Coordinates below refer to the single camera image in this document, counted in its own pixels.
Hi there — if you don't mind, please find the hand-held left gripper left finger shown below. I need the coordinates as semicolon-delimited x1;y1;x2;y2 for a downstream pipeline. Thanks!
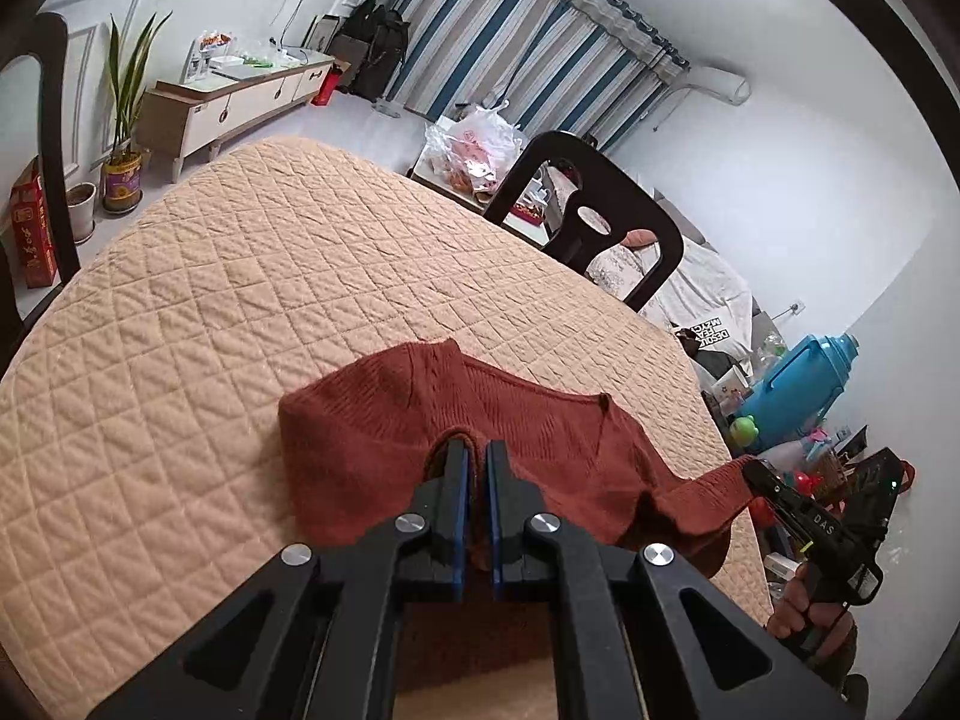
86;439;473;720

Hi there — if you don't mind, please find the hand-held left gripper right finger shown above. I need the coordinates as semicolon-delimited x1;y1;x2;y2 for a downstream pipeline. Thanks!
484;439;863;720

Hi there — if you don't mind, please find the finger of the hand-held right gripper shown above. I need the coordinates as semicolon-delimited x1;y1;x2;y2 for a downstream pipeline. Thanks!
742;457;826;541

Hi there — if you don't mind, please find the rust red knit sweater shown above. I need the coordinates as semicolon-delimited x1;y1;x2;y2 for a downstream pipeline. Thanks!
277;340;762;683

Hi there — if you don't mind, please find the person's right forearm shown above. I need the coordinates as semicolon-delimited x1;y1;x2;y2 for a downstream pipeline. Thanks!
806;611;871;706

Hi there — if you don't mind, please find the person's right hand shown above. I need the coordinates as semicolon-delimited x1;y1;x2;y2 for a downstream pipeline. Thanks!
766;562;817;642

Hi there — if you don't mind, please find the blue thermos jug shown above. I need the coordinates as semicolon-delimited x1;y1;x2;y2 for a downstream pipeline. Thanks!
739;331;860;458

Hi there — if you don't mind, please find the black printed bag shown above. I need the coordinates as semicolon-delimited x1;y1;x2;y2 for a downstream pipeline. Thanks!
675;319;732;361

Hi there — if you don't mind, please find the white bed sheet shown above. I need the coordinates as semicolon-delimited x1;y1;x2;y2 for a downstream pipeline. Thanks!
585;236;755;361

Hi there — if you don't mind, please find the black wooden chair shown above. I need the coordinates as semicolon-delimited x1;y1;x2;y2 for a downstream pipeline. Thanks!
484;131;685;314
0;13;82;376

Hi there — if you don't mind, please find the peach quilted blanket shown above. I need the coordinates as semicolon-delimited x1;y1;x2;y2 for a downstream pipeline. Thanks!
0;136;773;720

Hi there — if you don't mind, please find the white side table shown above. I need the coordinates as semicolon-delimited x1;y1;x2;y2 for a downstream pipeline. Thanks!
409;146;556;248

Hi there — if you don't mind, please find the white plastic bag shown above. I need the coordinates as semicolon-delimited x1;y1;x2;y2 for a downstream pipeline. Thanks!
425;101;530;200

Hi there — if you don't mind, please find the white air conditioner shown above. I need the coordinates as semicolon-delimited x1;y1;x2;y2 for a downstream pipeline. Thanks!
679;64;751;106

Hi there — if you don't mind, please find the red container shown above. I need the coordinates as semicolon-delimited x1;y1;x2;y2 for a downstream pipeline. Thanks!
311;64;344;107

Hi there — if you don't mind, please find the white low cabinet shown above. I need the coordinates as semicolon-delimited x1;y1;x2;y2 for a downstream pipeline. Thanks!
139;52;336;182

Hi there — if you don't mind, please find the black backpack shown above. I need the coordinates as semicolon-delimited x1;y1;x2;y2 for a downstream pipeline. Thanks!
352;0;391;95
367;6;411;102

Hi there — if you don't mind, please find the brown cardboard box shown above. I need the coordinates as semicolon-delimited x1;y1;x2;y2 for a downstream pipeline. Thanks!
330;34;368;80

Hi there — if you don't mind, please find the potted green plant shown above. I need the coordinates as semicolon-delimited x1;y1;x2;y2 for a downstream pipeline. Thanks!
101;11;173;215

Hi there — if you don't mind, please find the blue striped curtain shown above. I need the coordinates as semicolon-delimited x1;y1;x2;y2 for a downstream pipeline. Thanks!
375;0;691;151

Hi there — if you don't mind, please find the small white plant pot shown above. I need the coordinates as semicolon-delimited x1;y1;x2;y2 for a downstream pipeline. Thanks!
66;181;98;245

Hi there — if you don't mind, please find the framed picture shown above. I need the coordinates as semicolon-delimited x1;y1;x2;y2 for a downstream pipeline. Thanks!
304;13;340;53

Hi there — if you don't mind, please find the red cardboard box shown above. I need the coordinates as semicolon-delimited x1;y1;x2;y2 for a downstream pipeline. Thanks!
9;157;59;290

